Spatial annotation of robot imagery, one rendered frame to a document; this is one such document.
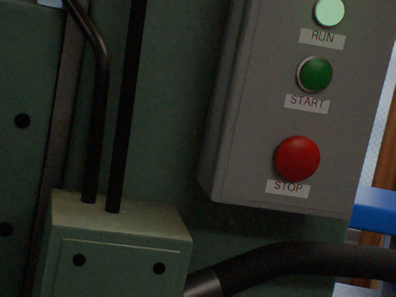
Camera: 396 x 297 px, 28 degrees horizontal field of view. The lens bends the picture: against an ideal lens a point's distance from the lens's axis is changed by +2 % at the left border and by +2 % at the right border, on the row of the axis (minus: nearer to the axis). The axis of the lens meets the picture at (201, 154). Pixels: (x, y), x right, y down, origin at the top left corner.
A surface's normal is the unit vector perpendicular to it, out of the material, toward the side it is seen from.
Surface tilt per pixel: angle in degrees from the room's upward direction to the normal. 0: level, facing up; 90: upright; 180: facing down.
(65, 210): 0
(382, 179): 87
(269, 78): 90
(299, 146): 81
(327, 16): 93
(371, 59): 90
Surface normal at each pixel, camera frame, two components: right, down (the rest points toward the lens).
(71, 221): 0.19, -0.96
